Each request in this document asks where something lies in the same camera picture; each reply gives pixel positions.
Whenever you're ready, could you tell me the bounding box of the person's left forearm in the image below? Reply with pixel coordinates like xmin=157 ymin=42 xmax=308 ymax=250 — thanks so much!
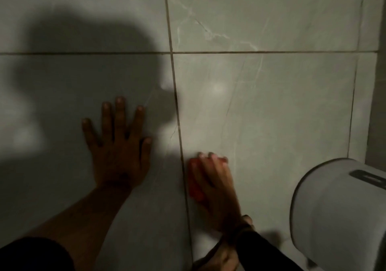
xmin=18 ymin=186 xmax=133 ymax=271

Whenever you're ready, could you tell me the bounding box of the person's right hand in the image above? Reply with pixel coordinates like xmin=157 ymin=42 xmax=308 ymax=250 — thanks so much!
xmin=189 ymin=152 xmax=242 ymax=233

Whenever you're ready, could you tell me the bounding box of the black sleeve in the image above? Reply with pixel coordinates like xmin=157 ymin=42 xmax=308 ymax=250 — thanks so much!
xmin=0 ymin=237 xmax=75 ymax=271

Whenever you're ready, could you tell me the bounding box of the person's right forearm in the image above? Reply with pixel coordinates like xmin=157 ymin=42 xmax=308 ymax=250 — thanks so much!
xmin=192 ymin=215 xmax=303 ymax=271

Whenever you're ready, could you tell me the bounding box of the red sponge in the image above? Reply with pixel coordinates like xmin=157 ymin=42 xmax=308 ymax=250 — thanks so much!
xmin=188 ymin=156 xmax=230 ymax=202

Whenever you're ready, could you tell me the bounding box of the person's left hand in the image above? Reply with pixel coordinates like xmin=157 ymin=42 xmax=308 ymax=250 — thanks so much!
xmin=82 ymin=97 xmax=153 ymax=192

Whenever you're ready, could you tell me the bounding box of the white paper dispenser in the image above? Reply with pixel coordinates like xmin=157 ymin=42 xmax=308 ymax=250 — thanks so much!
xmin=289 ymin=158 xmax=386 ymax=271

